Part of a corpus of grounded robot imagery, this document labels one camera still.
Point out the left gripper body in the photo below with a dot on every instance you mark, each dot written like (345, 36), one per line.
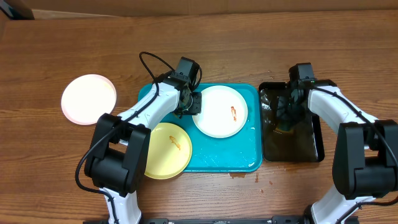
(193, 106)

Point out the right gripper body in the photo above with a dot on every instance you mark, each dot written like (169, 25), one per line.
(292, 112)

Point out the green yellow sponge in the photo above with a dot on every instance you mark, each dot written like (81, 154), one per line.
(284, 127)

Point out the white plate mint rim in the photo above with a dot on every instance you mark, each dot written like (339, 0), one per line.
(224, 112)

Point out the yellow plate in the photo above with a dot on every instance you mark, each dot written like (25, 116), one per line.
(170, 151)

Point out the white plate pink rim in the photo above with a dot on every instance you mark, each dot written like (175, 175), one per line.
(87, 98)

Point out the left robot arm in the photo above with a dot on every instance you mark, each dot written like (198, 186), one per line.
(115, 163)

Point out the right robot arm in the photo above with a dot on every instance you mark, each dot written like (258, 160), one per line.
(365, 160)

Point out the black water tray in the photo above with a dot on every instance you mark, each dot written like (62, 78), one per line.
(304, 145)

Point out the blue plastic tray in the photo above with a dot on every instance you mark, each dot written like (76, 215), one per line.
(241, 152)

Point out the blue object in corner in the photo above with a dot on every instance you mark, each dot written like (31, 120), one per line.
(16, 10)

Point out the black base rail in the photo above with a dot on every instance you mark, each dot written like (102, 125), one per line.
(278, 219)

